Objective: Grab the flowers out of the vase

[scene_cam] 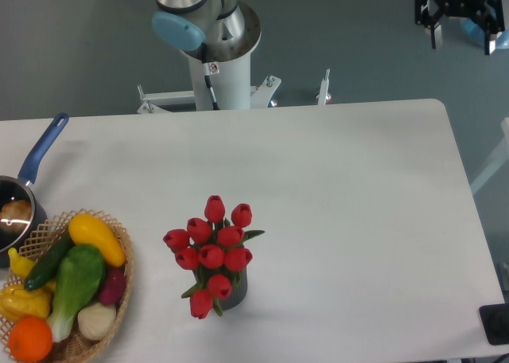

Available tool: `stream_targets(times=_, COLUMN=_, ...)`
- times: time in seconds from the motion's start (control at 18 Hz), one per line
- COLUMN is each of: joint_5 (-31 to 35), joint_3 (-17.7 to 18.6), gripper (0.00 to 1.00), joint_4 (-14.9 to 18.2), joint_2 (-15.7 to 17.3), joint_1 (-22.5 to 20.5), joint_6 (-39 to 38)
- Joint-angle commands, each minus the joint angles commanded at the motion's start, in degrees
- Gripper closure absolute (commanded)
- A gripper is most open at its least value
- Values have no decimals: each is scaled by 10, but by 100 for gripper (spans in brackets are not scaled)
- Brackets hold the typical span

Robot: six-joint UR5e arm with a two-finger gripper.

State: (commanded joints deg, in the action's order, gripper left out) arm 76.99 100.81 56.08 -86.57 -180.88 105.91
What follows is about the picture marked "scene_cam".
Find white garlic bulb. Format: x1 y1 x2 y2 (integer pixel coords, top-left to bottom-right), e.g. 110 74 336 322
77 302 116 341

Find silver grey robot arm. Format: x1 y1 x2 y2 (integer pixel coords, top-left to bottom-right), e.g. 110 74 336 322
152 0 508 63

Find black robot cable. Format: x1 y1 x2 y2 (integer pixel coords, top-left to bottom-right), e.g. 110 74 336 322
198 42 221 111

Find purple red radish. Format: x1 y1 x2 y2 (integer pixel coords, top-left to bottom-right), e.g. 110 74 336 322
98 268 127 306

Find yellow squash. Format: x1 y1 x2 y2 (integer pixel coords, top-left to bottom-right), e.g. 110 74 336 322
68 213 126 267

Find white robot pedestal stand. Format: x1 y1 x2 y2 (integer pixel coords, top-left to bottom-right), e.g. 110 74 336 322
136 48 333 115

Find green cucumber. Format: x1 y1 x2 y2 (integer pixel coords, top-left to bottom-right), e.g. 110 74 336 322
24 234 75 291

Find small yellow gourd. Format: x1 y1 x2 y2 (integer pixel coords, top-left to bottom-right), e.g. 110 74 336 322
8 248 36 279

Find blue plastic bag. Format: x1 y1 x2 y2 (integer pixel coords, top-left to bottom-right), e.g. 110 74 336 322
460 18 509 49

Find blue handled saucepan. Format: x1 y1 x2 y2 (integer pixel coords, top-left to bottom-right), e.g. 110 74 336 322
1 113 69 268

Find yellow ribbed pumpkin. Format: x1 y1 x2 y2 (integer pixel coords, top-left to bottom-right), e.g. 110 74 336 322
1 284 52 323

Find dark grey ribbed vase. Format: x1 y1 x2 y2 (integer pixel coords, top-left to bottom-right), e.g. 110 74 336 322
189 269 247 319

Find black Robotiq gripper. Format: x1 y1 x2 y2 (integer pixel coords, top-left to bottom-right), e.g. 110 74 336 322
414 0 505 56

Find browned food in saucepan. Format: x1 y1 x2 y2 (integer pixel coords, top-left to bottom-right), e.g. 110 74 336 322
1 200 32 234

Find orange fruit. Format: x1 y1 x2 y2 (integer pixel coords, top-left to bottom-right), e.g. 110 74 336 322
8 316 53 362

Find green bok choy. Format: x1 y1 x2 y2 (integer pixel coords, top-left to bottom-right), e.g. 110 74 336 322
47 244 105 343

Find white frame at right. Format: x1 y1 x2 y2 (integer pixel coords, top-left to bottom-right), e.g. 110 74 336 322
470 118 508 196

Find black device at table edge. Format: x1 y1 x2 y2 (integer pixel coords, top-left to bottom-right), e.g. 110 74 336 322
479 303 509 345

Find red tulip bouquet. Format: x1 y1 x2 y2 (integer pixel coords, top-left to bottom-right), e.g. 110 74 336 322
163 195 265 300

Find woven wicker basket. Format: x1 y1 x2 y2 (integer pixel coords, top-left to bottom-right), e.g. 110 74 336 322
18 209 134 362

